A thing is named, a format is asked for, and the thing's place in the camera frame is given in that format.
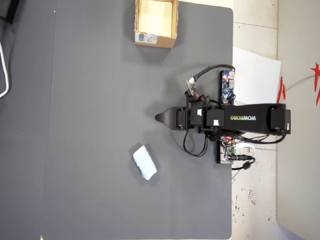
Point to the blue circuit board black holder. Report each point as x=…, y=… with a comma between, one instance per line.
x=226, y=85

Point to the white circuit board green terminal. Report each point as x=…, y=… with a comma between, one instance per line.
x=225, y=152

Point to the small wrist camera board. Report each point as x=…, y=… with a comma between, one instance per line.
x=192, y=88

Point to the white paper sheet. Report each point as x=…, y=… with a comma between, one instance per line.
x=255, y=75

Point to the yarn-wrapped block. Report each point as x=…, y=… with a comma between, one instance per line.
x=145, y=162

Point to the black angular object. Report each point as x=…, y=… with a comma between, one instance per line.
x=12, y=10

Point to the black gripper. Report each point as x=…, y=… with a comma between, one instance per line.
x=193, y=117

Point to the brown cardboard box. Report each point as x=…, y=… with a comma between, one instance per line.
x=160, y=41

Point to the white curved frame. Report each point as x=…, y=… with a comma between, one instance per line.
x=7, y=80

